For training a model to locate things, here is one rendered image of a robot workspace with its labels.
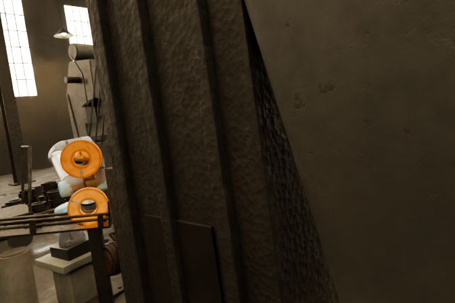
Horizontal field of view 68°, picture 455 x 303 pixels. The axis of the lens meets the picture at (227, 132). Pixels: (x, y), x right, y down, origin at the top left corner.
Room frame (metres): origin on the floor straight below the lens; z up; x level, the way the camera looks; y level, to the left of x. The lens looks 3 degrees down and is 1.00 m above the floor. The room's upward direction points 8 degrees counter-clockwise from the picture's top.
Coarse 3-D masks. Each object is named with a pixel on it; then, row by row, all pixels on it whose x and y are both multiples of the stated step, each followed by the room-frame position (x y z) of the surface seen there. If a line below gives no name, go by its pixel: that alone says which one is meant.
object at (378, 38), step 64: (256, 0) 0.66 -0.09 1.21; (320, 0) 0.57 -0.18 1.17; (384, 0) 0.50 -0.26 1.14; (448, 0) 0.45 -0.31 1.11; (320, 64) 0.58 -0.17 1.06; (384, 64) 0.51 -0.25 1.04; (448, 64) 0.46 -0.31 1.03; (320, 128) 0.59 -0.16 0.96; (384, 128) 0.52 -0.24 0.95; (448, 128) 0.46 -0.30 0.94; (320, 192) 0.60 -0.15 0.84; (384, 192) 0.52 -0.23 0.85; (448, 192) 0.47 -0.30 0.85; (384, 256) 0.53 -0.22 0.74; (448, 256) 0.47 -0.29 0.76
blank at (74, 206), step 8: (80, 192) 1.34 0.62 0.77; (88, 192) 1.35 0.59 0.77; (96, 192) 1.36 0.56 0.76; (72, 200) 1.33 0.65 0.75; (80, 200) 1.33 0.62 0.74; (96, 200) 1.35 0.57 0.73; (104, 200) 1.36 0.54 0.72; (72, 208) 1.32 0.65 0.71; (80, 208) 1.35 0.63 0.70; (96, 208) 1.37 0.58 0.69; (104, 208) 1.36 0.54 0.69; (96, 216) 1.35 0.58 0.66; (104, 216) 1.36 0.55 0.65; (80, 224) 1.33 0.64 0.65; (88, 224) 1.34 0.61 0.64
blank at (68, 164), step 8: (72, 144) 1.33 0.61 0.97; (80, 144) 1.34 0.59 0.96; (88, 144) 1.35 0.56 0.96; (64, 152) 1.33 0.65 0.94; (72, 152) 1.33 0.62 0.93; (88, 152) 1.35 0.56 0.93; (96, 152) 1.36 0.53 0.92; (64, 160) 1.33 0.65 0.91; (72, 160) 1.34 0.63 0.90; (96, 160) 1.36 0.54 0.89; (64, 168) 1.33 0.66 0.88; (72, 168) 1.33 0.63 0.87; (80, 168) 1.34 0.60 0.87; (88, 168) 1.35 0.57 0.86; (96, 168) 1.36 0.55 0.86; (72, 176) 1.34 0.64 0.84; (80, 176) 1.34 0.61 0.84; (88, 176) 1.35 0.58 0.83
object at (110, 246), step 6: (108, 246) 1.36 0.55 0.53; (114, 246) 1.36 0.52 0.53; (108, 252) 1.34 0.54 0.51; (114, 252) 1.33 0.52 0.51; (108, 258) 1.32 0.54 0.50; (114, 258) 1.32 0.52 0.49; (108, 264) 1.32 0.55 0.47; (114, 264) 1.31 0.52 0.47; (108, 270) 1.33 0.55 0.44; (114, 270) 1.32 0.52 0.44; (120, 270) 1.34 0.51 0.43
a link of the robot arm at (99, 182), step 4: (100, 168) 1.61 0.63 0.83; (104, 168) 1.63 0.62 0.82; (96, 172) 1.59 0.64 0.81; (100, 172) 1.60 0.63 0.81; (104, 172) 1.61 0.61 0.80; (96, 176) 1.59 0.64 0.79; (100, 176) 1.59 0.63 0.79; (104, 176) 1.60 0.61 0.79; (92, 180) 1.57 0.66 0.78; (96, 180) 1.58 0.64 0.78; (100, 180) 1.59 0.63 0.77; (104, 180) 1.60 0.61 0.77; (88, 184) 1.56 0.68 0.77; (92, 184) 1.57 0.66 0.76; (96, 184) 1.58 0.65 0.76; (100, 184) 1.58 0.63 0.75; (104, 184) 1.59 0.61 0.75; (100, 188) 1.58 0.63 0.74; (104, 188) 1.58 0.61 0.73
